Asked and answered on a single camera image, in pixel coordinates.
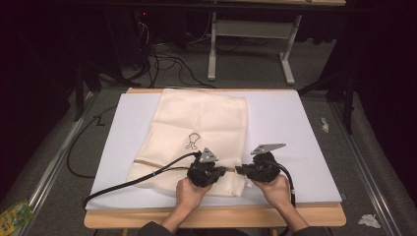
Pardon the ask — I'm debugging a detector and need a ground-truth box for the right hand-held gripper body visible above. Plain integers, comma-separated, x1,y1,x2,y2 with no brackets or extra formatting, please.
246,143,287,184

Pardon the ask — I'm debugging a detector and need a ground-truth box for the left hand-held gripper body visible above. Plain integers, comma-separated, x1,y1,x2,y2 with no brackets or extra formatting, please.
186,147,220,189

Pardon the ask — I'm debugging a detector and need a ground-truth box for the cream zippered laundry bag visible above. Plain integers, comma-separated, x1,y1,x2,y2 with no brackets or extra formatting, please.
125,88,250,199

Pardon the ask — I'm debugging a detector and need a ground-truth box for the person's left hand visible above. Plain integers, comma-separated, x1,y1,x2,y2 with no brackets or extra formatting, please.
175,176,214,213

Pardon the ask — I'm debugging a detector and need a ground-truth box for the person's right hand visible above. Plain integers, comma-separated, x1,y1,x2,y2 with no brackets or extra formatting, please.
252,174,294,211

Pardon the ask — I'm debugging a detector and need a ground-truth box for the wooden table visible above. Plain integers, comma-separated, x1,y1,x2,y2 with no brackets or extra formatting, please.
84,87,347,230

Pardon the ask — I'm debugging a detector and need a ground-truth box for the white board table top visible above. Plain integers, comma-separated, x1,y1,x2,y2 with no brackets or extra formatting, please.
86,88,343,211

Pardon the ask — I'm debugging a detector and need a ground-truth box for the black metal stand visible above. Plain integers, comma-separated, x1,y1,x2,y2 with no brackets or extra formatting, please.
72,58,132,123
296,63,359,136

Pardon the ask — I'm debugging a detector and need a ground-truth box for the crumpled white paper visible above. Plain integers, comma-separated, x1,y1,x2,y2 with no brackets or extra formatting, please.
357,213,382,229

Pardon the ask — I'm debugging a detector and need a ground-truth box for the black computer tower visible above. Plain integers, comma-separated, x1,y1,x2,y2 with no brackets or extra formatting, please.
107,9,155,70

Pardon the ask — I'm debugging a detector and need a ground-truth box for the light wooden desktop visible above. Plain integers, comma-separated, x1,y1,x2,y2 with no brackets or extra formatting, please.
212,0,347,7

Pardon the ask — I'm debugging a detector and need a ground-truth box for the green printed packet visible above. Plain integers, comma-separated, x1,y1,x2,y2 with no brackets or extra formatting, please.
0,198,35,236

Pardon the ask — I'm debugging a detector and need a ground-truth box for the thick black gripper cable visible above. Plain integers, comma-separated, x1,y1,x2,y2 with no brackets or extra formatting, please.
267,159,297,208
82,150,202,209

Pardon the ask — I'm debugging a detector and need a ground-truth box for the silver metal floor rail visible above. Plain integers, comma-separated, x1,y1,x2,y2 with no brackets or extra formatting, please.
328,101,399,236
18,90,96,236

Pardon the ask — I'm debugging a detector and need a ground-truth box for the tangle of black cables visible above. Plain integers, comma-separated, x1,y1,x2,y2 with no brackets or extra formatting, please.
131,19,217,89

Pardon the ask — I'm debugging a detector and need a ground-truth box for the long black floor cable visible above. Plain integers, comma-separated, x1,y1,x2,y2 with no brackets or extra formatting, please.
66,104,118,180

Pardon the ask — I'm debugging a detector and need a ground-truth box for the white metal desk frame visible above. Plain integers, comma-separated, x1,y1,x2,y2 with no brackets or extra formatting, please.
207,11,304,87

